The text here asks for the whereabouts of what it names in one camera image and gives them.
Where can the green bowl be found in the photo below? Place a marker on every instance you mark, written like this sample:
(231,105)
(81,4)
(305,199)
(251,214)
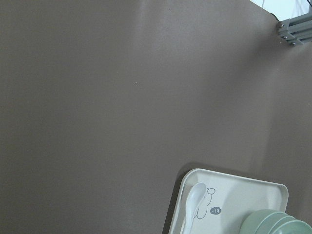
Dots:
(271,223)
(294,227)
(255,219)

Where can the white plastic spoon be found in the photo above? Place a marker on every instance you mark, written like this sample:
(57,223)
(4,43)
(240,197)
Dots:
(193,200)

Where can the cream serving tray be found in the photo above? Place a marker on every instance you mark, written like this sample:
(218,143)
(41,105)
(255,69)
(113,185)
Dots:
(228,201)

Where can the green bowl on tray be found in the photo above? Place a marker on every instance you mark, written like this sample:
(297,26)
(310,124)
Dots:
(255,219)

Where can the aluminium frame post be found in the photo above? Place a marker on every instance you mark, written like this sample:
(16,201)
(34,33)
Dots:
(296,31)

